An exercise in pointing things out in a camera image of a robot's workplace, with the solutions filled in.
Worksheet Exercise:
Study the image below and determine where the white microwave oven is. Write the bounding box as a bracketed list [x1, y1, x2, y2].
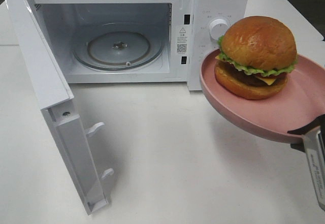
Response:
[10, 0, 249, 92]

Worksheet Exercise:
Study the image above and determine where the glass microwave turntable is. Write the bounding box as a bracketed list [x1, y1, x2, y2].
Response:
[72, 22, 167, 71]

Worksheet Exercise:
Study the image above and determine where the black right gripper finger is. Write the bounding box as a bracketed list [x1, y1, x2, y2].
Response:
[287, 114, 325, 136]
[290, 143, 305, 153]

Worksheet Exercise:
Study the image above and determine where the pink round plate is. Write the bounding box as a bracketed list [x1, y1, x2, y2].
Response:
[200, 50, 324, 144]

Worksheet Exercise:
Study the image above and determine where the burger with lettuce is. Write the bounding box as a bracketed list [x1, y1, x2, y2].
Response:
[214, 16, 298, 100]

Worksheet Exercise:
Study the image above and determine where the white microwave door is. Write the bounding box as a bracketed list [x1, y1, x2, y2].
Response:
[5, 0, 109, 215]

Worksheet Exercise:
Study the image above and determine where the white warning label sticker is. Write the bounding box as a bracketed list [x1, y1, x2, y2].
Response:
[175, 25, 189, 55]

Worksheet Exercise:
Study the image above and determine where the upper white microwave knob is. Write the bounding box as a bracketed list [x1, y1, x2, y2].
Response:
[208, 17, 230, 40]

